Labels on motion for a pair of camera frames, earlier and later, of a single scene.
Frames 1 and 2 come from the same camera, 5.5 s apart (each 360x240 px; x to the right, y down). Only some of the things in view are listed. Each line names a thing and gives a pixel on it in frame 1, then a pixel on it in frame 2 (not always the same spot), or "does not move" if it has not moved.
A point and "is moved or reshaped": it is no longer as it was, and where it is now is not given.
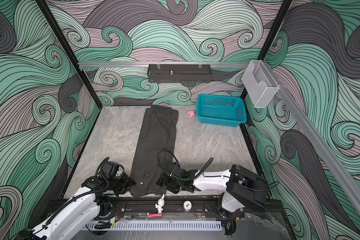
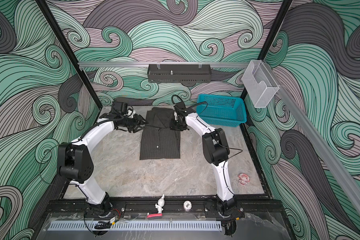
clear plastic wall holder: [260, 86] does not move
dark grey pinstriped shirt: [155, 150] is moved or reshaped
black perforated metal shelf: [179, 73] does not move
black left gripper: [127, 182] to [139, 122]
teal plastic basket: [220, 110] does not move
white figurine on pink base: [159, 204] does not move
